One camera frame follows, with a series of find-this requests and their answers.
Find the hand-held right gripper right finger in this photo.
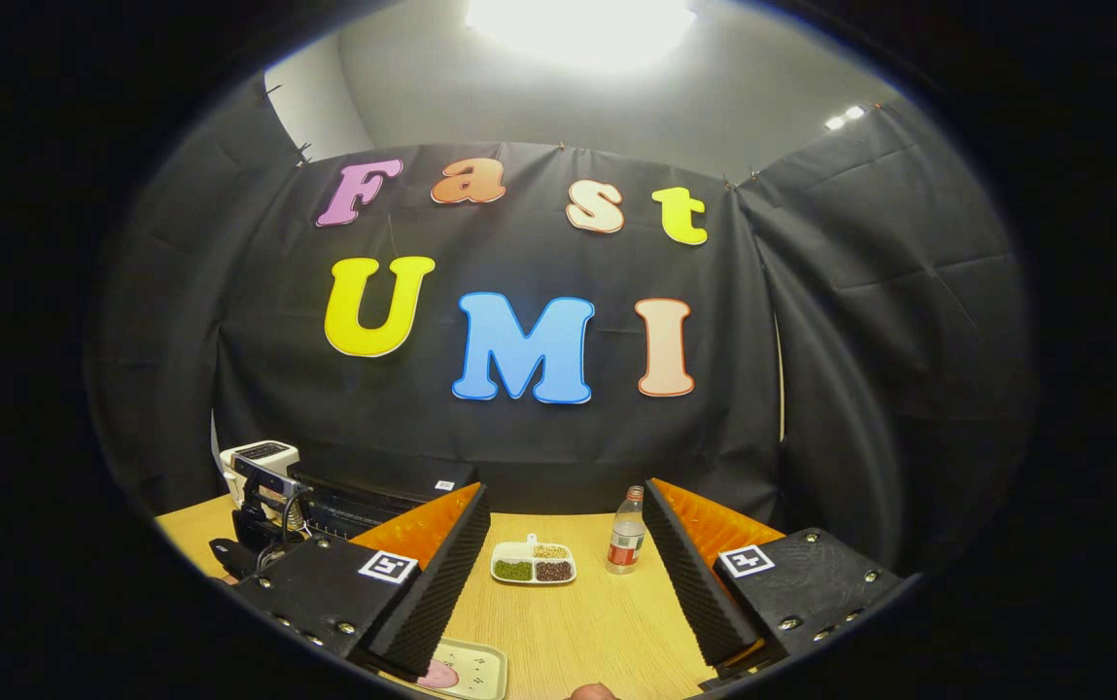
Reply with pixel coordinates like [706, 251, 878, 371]
[643, 477, 906, 682]

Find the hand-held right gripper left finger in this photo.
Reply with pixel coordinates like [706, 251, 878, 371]
[227, 482, 493, 682]

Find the cream square plate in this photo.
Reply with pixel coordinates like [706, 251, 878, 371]
[412, 637, 509, 700]

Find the black electric oven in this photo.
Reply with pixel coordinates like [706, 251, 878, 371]
[288, 462, 481, 541]

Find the white toaster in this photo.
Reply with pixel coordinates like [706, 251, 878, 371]
[220, 440, 301, 508]

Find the clear plastic bottle red label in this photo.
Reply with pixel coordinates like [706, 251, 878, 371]
[607, 485, 646, 576]

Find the white divided plate with beans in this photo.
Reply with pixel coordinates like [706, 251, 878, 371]
[490, 534, 577, 586]

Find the black backdrop cloth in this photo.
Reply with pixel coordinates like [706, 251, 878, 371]
[87, 78, 1035, 575]

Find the large ceiling light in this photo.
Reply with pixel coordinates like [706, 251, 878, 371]
[466, 0, 697, 71]

